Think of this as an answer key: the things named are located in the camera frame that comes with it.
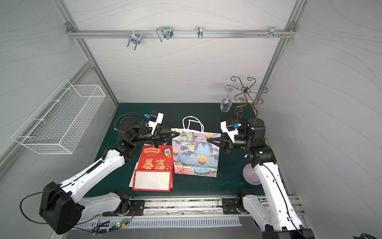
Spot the red paper bag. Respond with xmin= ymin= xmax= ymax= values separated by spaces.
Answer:
xmin=132 ymin=169 xmax=173 ymax=192
xmin=132 ymin=145 xmax=174 ymax=192

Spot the floral paper bag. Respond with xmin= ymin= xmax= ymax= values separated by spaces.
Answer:
xmin=171 ymin=116 xmax=221 ymax=178

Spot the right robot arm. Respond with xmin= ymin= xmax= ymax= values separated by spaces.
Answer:
xmin=208 ymin=118 xmax=315 ymax=239

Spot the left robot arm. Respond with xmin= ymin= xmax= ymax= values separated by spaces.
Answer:
xmin=39 ymin=112 xmax=179 ymax=235

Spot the pink bowl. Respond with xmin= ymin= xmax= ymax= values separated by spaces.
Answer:
xmin=242 ymin=163 xmax=261 ymax=186

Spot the wine glass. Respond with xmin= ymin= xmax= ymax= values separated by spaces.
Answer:
xmin=220 ymin=93 xmax=232 ymax=113

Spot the scrolled metal glass rack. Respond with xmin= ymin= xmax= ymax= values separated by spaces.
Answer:
xmin=222 ymin=76 xmax=269 ymax=128

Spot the leftmost metal hook clamp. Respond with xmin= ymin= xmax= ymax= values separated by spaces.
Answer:
xmin=126 ymin=32 xmax=141 ymax=51

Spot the metal hook clamp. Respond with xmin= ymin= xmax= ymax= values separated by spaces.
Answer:
xmin=126 ymin=32 xmax=141 ymax=51
xmin=156 ymin=26 xmax=174 ymax=42
xmin=259 ymin=26 xmax=285 ymax=38
xmin=197 ymin=26 xmax=203 ymax=39

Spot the white vent grille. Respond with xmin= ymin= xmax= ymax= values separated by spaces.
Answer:
xmin=77 ymin=217 xmax=242 ymax=230

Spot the rightmost metal hook clamp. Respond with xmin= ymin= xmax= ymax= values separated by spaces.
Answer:
xmin=259 ymin=26 xmax=285 ymax=38

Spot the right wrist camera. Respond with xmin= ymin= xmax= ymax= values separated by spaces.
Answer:
xmin=220 ymin=120 xmax=241 ymax=143

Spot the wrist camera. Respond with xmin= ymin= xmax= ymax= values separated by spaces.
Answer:
xmin=220 ymin=120 xmax=241 ymax=143
xmin=144 ymin=112 xmax=164 ymax=135

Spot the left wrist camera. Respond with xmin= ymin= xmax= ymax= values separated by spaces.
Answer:
xmin=144 ymin=112 xmax=164 ymax=135

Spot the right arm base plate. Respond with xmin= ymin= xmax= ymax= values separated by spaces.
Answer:
xmin=218 ymin=198 xmax=248 ymax=215

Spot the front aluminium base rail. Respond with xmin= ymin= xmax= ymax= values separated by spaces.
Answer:
xmin=74 ymin=195 xmax=305 ymax=220

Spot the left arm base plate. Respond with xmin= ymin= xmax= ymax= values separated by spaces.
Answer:
xmin=102 ymin=200 xmax=145 ymax=217

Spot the white wire basket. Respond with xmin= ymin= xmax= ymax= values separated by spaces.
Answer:
xmin=11 ymin=79 xmax=105 ymax=154

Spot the horizontal aluminium rail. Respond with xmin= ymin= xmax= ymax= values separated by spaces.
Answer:
xmin=67 ymin=29 xmax=297 ymax=39

